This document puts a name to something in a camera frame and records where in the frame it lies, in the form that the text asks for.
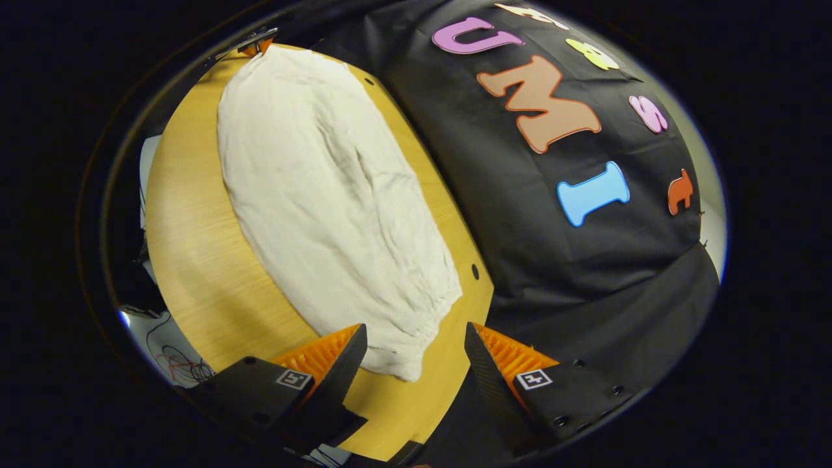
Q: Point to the black backdrop cloth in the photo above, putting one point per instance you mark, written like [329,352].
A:
[507,214]

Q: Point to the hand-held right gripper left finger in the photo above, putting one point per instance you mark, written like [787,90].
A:
[338,377]

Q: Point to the cream white jeans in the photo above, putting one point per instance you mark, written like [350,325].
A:
[325,195]

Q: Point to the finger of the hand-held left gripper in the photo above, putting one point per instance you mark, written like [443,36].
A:
[259,47]

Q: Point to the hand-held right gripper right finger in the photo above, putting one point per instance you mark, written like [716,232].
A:
[484,370]

